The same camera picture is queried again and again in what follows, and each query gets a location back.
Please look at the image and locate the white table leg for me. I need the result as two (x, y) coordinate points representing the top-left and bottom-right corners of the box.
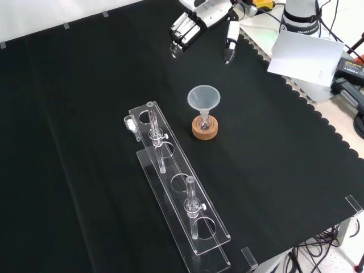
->
(337, 216), (357, 257)

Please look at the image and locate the pale board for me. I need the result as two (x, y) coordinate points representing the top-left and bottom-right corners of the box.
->
(267, 30), (345, 86)

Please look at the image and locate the cork ring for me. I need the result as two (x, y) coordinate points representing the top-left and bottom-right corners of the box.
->
(192, 115), (220, 140)

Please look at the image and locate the black power supply box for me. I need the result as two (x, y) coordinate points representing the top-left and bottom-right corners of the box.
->
(334, 56), (364, 86)

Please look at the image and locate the clear glass weighing funnel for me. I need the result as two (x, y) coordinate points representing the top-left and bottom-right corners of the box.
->
(123, 114), (142, 142)

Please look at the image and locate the translucent plastic funnel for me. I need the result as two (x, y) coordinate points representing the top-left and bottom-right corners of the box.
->
(187, 85), (221, 122)

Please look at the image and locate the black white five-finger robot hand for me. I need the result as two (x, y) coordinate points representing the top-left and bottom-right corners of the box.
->
(169, 0), (241, 65)

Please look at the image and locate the yellow stop button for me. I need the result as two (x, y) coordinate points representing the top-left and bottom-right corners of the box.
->
(254, 0), (276, 11)

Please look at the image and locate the clear acrylic funnel stand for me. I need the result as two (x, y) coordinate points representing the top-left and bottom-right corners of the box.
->
(128, 101), (231, 273)

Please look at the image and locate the black cable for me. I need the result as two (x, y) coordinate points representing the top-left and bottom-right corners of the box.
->
(314, 0), (347, 52)
(353, 112), (364, 143)
(284, 224), (344, 273)
(257, 2), (285, 27)

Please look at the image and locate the black bench cloth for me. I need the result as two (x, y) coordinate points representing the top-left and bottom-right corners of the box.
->
(0, 0), (364, 273)

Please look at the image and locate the black grey power adapter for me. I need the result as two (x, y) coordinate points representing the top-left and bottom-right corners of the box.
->
(331, 77), (364, 112)

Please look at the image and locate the small round-bottom glass flask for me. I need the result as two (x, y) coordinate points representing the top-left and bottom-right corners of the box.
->
(198, 114), (214, 132)

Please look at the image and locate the black red tripod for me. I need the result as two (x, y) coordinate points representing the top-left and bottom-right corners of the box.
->
(345, 30), (364, 63)

